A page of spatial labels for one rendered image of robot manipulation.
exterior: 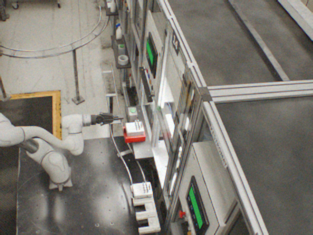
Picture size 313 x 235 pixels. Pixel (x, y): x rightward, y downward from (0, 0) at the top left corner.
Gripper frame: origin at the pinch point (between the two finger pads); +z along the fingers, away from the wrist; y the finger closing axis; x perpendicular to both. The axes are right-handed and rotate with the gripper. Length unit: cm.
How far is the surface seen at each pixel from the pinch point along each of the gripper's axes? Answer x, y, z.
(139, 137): -6.0, -18.5, 15.3
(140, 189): -49, -21, 8
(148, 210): -63, -27, 12
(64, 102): 136, -115, -48
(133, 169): -15.4, -46.0, 10.5
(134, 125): 2.3, -12.7, 13.0
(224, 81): -62, 87, 39
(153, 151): -17.1, -23.0, 24.7
